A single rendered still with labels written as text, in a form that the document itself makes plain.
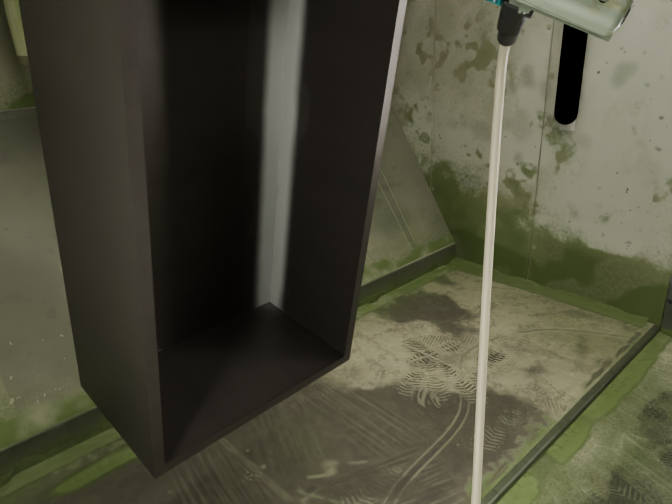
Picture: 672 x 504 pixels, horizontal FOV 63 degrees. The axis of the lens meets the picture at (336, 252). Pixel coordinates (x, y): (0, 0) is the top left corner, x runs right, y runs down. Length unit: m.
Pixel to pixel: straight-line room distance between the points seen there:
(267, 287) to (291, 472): 0.58
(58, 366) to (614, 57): 2.46
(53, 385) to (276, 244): 0.91
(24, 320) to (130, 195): 1.26
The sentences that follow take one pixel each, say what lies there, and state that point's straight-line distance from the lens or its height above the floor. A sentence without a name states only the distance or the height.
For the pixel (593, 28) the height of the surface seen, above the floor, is 1.30.
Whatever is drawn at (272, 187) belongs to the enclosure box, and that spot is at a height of 0.92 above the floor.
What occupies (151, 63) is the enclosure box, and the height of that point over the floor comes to 1.27.
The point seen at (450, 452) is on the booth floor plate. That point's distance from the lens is 1.91.
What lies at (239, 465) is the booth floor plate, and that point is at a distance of 1.89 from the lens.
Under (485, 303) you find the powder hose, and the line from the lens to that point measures 1.01.
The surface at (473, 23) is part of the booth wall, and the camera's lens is 3.00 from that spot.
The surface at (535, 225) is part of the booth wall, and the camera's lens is 2.94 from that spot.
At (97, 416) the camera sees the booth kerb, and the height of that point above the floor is 0.13.
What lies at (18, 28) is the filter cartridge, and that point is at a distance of 2.09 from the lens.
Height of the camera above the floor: 1.31
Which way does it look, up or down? 22 degrees down
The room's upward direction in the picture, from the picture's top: 2 degrees counter-clockwise
